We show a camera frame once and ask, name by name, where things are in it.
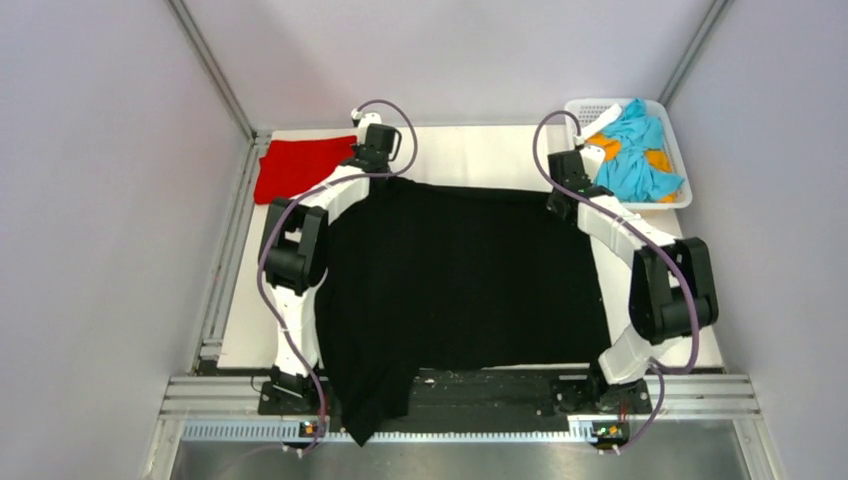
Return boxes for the black t shirt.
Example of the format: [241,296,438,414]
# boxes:
[315,178,611,445]

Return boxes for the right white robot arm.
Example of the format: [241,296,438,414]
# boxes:
[546,150,719,412]

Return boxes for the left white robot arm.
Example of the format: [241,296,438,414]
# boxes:
[254,116,403,414]

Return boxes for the white plastic laundry basket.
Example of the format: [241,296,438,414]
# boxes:
[565,98,692,210]

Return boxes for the light blue t shirt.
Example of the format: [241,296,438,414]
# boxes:
[586,99,684,203]

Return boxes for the white cloth strip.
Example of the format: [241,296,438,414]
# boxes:
[575,103,623,144]

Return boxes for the folded red t shirt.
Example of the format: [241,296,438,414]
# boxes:
[253,136,356,205]

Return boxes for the orange t shirt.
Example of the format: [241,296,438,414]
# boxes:
[587,133,684,203]

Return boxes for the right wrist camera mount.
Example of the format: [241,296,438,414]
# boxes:
[574,136,606,164]

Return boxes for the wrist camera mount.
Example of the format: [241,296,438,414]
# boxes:
[351,109,382,129]
[574,136,606,164]

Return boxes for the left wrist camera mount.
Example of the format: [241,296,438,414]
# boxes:
[351,109,382,129]

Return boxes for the aluminium frame rail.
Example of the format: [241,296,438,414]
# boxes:
[167,1,258,373]

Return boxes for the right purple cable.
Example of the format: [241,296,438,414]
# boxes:
[531,110,702,455]

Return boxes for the purple cable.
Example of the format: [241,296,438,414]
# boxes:
[256,99,420,455]
[531,110,702,455]

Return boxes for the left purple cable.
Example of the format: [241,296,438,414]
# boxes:
[256,99,420,455]

